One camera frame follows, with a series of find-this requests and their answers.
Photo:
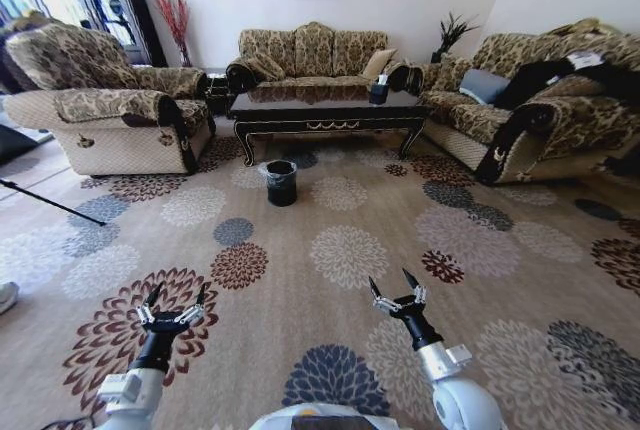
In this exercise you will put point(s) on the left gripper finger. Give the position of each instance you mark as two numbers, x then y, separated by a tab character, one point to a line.
146	312
195	312

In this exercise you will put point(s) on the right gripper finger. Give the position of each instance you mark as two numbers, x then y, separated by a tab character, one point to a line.
418	296
386	304

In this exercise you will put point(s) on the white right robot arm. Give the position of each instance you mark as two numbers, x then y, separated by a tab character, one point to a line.
457	390

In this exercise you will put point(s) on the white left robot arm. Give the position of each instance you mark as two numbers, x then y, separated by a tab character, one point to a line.
131	392

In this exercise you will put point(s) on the black round trash bin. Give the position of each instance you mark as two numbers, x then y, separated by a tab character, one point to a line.
281	187

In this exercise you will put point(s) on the floral patterned carpet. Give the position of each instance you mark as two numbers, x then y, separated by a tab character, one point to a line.
320	270

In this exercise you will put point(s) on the white robot front shell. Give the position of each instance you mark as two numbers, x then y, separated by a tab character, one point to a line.
320	417

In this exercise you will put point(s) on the person's shoe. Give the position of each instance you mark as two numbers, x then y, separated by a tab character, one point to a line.
7	297

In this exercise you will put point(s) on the black tripod leg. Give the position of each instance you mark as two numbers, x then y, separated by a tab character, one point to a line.
55	202

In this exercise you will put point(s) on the patterned brown armchair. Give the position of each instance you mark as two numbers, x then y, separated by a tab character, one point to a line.
110	115

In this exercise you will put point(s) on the dark tissue box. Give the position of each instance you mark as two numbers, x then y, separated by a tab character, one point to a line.
378	92

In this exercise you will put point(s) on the black glossy coffee table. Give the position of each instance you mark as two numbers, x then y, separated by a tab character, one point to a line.
325	105

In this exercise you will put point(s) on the dark grey flat panel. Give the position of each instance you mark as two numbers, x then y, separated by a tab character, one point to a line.
17	142

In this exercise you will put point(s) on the grey cushion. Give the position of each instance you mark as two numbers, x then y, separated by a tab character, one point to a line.
482	86

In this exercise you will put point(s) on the black side table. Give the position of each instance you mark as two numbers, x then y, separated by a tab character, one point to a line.
216	92

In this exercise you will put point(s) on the patterned brown cushion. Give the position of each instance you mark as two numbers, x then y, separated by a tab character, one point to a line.
447	75

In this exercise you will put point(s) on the patterned brown sofa with garment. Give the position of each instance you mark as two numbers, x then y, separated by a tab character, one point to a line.
555	120

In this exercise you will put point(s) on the beige patterned cushion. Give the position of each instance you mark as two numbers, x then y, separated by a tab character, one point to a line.
379	64

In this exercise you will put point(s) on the black garment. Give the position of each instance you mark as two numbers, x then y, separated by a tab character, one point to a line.
535	81

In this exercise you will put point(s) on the patterned brown three-seat sofa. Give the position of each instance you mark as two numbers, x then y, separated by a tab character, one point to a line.
312	57

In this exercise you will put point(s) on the green potted plant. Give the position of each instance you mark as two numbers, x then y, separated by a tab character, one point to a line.
450	35

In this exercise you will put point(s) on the red dried plant vase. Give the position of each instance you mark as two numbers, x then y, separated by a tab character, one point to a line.
177	25

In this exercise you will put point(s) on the white paper sheet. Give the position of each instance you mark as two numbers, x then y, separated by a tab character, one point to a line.
585	59

